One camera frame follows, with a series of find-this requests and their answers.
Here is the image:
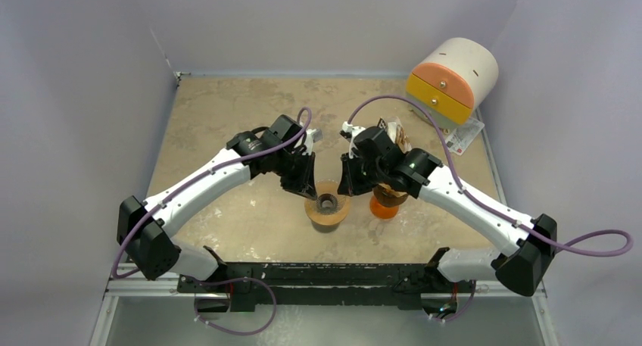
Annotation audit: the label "coffee paper filter box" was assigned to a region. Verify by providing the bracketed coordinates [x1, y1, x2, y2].
[378, 117, 412, 153]

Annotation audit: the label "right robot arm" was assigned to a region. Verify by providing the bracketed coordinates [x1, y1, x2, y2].
[338, 123, 557, 297]

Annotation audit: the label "round drawer organizer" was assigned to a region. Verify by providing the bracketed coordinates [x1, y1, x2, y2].
[405, 37, 499, 131]

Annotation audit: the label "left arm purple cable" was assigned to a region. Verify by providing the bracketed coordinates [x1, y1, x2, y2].
[110, 106, 313, 280]

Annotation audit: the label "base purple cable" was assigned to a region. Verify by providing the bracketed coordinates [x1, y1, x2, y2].
[193, 278, 278, 338]

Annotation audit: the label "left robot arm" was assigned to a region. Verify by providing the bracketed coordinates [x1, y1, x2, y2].
[117, 114, 323, 292]

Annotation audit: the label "orange glass carafe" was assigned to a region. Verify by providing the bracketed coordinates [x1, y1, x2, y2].
[369, 195, 399, 220]

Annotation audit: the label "grey glass carafe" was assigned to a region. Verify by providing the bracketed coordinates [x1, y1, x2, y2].
[312, 222, 340, 233]

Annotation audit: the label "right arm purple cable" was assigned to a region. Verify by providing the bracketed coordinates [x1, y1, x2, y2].
[347, 95, 635, 258]

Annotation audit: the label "dark walnut dripper stand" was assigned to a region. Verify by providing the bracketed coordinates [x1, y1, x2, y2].
[373, 191, 409, 208]

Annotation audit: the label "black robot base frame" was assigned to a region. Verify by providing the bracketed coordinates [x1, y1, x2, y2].
[177, 248, 474, 318]

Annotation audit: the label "paper leaflet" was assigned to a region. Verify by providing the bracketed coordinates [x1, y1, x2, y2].
[446, 117, 485, 155]

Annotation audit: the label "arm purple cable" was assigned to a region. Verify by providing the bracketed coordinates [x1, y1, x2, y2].
[347, 95, 635, 258]
[110, 106, 313, 280]

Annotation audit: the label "light bamboo dripper stand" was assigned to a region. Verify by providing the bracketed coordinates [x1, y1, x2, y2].
[304, 200, 351, 225]

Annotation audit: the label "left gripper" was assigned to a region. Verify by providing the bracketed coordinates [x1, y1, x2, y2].
[273, 150, 316, 200]

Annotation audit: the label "clear glass dripper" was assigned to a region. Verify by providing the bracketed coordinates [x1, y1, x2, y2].
[309, 180, 351, 215]

